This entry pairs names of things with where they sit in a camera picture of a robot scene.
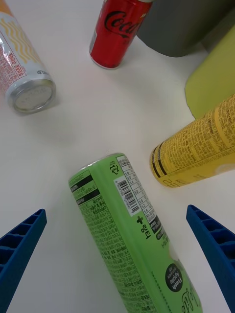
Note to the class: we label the red drink can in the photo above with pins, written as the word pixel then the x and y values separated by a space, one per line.
pixel 115 36

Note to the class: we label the green label plastic bottle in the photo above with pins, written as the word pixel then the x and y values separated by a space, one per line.
pixel 122 232

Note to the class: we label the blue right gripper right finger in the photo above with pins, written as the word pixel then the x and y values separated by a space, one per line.
pixel 215 244

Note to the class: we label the yellow-green plastic waste bin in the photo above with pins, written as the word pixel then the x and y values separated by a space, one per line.
pixel 215 80

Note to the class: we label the orange and white drink can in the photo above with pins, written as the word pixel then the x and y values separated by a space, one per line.
pixel 22 61

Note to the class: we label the grey plastic waste bin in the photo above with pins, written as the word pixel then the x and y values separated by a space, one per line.
pixel 176 24

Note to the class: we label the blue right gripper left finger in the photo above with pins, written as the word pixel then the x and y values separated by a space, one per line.
pixel 17 252

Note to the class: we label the yellow label plastic bottle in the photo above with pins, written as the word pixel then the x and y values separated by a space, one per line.
pixel 195 151

